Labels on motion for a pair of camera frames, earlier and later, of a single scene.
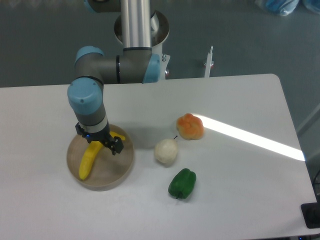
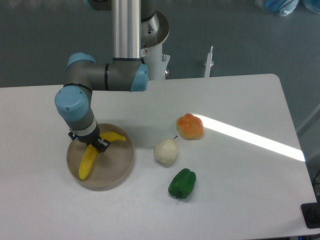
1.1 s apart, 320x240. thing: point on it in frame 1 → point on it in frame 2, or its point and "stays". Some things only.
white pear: x=165 y=150 stays
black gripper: x=104 y=137 → x=92 y=139
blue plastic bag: x=285 y=7 stays
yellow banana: x=89 y=153 stays
